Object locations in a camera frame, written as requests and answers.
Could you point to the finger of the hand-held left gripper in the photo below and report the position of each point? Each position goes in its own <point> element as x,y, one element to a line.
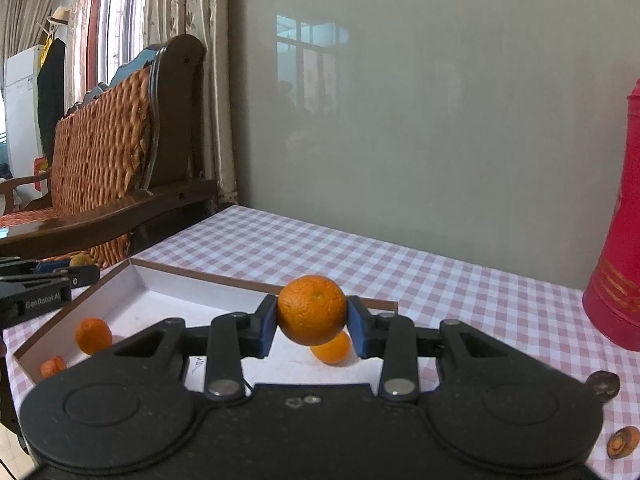
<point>50,266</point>
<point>85,275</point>

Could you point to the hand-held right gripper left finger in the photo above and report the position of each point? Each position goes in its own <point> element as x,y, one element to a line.
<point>270,330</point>

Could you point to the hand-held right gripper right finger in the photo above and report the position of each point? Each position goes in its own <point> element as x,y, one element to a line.
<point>356,330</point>

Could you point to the brown round fruit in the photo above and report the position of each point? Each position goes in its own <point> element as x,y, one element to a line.
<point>82,260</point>

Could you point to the orange mandarin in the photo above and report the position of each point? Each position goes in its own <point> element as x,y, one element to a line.
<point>332,352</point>
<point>310,310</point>
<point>93,336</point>

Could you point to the orange brown fruit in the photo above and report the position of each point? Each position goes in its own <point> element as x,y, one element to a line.
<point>624,442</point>
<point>53,367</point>

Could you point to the brown cardboard box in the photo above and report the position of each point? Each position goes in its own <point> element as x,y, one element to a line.
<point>165,290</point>

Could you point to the dark purple mangosteen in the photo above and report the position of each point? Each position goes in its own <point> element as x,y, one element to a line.
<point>605,385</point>

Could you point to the red paper ornament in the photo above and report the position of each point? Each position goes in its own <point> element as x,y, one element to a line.
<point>40,172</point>

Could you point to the wooden sofa with orange cushion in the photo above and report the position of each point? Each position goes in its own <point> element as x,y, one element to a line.
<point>100,160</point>

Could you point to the white refrigerator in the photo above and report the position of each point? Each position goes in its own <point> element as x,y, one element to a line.
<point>20,110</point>

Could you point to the dark hanging jacket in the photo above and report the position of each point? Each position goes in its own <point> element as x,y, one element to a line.
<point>50,100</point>

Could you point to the teal cloth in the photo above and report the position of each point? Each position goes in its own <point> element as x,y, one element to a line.
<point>130,67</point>

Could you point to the yellow cloth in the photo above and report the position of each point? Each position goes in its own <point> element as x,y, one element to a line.
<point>46,50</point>

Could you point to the beige embroidered curtain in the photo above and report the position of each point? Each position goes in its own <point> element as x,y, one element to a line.
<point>210,85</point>

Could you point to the pink sheer curtain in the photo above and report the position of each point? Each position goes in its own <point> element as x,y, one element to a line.
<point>82,35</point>

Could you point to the straw hat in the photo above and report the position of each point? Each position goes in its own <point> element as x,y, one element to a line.
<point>59,16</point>

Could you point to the window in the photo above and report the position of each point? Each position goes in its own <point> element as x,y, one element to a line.
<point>120,25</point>

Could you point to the plain beige curtain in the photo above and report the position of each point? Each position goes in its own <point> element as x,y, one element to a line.
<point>30,10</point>

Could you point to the red thermos flask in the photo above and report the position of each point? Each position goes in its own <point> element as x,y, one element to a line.
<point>620,260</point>

